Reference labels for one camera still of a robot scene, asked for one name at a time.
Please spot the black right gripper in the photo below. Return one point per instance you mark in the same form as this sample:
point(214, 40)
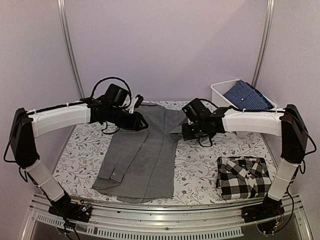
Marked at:
point(186, 134)

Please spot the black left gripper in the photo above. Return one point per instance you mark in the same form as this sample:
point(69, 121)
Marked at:
point(136, 123)

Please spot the grey long sleeve shirt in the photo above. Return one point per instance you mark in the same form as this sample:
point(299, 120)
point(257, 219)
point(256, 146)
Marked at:
point(139, 165)

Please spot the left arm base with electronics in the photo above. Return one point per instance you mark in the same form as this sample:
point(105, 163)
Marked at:
point(79, 211)

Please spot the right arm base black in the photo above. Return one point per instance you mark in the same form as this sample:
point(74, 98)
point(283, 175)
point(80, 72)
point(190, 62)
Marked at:
point(269, 208)

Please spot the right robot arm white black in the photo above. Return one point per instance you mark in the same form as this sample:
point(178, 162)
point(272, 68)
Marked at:
point(284, 122)

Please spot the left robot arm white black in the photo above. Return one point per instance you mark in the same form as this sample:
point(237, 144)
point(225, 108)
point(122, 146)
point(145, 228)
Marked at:
point(31, 129)

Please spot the white plastic bin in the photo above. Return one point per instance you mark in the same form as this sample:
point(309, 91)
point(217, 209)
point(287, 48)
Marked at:
point(220, 97)

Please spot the blue checked shirt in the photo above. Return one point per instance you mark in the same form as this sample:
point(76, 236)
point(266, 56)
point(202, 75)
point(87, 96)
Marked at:
point(244, 96)

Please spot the black white plaid folded shirt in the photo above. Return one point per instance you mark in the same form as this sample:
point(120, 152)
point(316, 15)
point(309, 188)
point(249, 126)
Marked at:
point(243, 177)

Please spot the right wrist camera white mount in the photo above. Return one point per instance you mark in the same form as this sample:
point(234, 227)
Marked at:
point(196, 112)

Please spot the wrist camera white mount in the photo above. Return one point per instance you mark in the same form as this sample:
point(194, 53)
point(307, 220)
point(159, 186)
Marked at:
point(196, 112)
point(135, 103)

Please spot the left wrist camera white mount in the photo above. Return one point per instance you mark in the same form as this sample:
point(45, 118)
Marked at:
point(135, 103)

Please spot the aluminium front rail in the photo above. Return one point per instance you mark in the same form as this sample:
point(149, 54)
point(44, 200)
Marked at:
point(117, 221)

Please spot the right aluminium frame post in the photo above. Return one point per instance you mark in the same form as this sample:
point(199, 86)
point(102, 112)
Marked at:
point(264, 41)

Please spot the aluminium frame post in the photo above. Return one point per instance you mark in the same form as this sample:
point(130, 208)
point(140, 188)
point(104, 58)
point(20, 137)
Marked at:
point(264, 41)
point(61, 6)

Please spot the left aluminium frame post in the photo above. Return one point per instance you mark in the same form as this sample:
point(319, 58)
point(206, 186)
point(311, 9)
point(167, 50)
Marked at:
point(61, 6)

